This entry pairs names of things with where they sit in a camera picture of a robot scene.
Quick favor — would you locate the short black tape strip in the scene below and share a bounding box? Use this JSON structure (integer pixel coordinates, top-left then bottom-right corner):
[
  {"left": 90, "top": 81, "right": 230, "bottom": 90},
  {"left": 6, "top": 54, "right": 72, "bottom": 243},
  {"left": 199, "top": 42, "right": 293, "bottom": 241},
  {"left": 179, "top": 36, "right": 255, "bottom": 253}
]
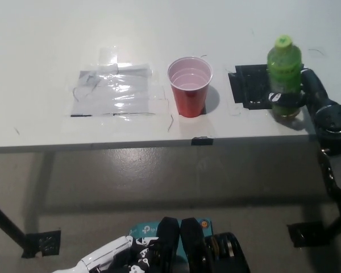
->
[{"left": 190, "top": 136, "right": 214, "bottom": 147}]

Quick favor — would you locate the black tape square marker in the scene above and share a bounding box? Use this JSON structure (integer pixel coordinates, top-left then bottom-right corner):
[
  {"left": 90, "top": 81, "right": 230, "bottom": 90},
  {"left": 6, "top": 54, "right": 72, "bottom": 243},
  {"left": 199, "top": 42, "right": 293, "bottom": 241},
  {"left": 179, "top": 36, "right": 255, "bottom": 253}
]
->
[{"left": 227, "top": 64, "right": 305, "bottom": 110}]

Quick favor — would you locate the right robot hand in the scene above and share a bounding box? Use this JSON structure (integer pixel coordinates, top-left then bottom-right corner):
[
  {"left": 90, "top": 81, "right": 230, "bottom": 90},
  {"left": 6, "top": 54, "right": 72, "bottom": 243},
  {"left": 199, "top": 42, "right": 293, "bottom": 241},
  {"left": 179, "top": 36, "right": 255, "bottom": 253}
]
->
[{"left": 267, "top": 67, "right": 341, "bottom": 136}]

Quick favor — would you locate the black table leg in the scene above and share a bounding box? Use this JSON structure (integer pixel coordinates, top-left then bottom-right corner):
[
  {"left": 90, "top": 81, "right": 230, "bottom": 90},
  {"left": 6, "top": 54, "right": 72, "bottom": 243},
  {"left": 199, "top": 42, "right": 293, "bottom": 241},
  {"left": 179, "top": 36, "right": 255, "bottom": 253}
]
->
[{"left": 0, "top": 196, "right": 28, "bottom": 254}]

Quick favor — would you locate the black and teal robot torso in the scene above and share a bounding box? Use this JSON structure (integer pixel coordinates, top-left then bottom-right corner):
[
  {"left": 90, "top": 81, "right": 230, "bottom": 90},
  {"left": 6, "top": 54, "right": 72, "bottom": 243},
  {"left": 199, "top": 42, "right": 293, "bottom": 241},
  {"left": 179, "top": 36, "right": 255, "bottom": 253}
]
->
[{"left": 127, "top": 216, "right": 251, "bottom": 273}]

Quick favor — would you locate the green tea plastic bottle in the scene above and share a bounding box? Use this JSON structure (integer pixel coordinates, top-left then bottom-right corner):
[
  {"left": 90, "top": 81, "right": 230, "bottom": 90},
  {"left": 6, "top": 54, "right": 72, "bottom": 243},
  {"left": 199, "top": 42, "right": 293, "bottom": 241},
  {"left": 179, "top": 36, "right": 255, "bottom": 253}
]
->
[{"left": 265, "top": 34, "right": 303, "bottom": 118}]

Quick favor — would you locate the taped clear plastic sheet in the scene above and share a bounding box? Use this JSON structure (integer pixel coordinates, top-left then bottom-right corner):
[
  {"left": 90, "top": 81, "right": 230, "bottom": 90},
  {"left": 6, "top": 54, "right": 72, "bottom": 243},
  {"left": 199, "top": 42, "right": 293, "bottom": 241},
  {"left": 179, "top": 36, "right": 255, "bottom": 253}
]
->
[{"left": 70, "top": 64, "right": 154, "bottom": 118}]

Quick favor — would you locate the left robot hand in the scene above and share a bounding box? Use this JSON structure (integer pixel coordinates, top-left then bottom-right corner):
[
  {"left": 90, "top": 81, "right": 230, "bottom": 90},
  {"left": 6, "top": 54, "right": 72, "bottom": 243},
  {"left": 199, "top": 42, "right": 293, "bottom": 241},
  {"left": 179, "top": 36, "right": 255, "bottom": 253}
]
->
[{"left": 79, "top": 234, "right": 160, "bottom": 273}]

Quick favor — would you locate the red plastic cup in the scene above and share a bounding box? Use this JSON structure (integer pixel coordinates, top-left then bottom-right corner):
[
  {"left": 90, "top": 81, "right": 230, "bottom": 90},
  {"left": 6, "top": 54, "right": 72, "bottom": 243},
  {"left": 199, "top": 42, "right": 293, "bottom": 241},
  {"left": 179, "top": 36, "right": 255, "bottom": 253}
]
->
[{"left": 167, "top": 56, "right": 214, "bottom": 118}]

